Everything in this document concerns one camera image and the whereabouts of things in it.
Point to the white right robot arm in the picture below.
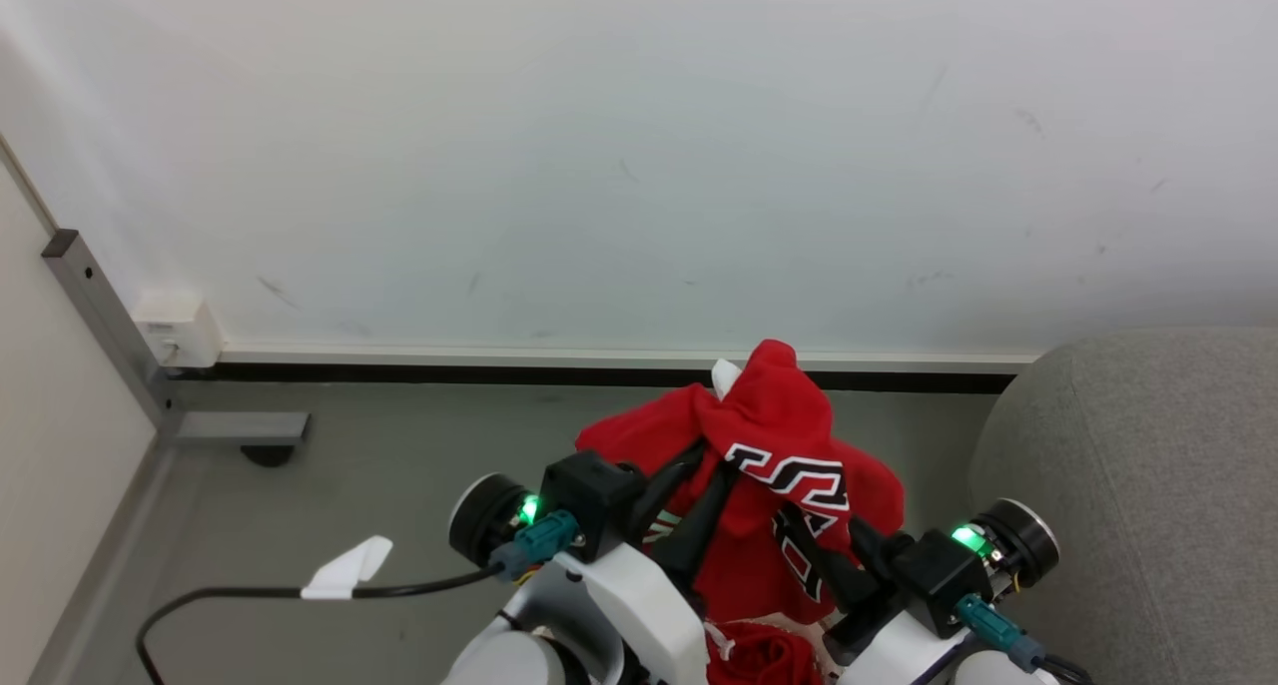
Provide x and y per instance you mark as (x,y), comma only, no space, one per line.
(899,660)

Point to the red crumpled cloth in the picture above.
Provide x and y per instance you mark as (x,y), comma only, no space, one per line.
(764,657)

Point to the white tape tag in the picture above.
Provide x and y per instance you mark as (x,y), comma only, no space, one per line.
(349,567)

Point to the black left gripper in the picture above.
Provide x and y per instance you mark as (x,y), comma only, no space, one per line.
(589,495)

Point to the grey fabric sofa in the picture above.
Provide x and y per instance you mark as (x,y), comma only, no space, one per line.
(1138,485)

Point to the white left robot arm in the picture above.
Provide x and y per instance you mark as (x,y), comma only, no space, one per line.
(629,605)

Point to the grey metal frame post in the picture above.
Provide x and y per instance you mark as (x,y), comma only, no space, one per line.
(100,311)

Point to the white and black baseboard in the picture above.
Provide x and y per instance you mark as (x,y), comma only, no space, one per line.
(599,365)

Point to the red printed garment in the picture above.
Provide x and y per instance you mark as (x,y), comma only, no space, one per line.
(769,415)

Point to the white wall socket box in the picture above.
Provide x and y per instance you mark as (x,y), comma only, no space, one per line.
(180,328)

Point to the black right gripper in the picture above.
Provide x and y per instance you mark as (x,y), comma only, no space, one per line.
(939,580)

